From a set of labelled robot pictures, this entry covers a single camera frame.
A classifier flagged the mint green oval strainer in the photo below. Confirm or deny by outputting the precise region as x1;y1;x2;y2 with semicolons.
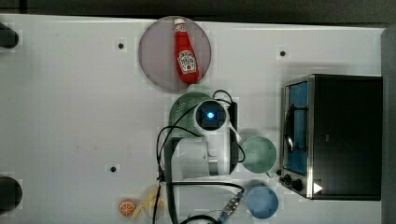
168;85;212;138

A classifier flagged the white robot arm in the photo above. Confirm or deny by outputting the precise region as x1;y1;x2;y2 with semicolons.
170;100;238;180

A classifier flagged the red ketchup bottle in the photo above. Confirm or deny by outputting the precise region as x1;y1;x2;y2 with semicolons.
174;19;200;85

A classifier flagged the grey round plate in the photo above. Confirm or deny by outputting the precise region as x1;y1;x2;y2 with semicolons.
138;16;212;92

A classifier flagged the mint green cup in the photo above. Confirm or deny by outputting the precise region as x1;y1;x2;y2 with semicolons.
242;136;277;174

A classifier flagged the toy peeled banana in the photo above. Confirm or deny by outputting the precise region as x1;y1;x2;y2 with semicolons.
133;187;165;219

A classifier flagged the blue cup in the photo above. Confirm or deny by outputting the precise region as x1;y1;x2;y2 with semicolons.
246;186;279;219

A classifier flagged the toy orange slice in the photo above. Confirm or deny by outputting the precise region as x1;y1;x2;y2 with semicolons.
119;200;135;217

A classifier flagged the black and steel toaster oven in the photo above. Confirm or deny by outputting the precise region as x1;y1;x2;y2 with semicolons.
278;74;383;201

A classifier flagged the dark grey round object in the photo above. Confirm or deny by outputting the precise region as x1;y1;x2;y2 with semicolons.
0;23;19;49

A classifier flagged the black cable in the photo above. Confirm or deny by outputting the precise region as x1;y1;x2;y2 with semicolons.
152;90;247;224

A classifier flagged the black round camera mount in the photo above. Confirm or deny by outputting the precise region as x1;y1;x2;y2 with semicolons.
0;176;23;215

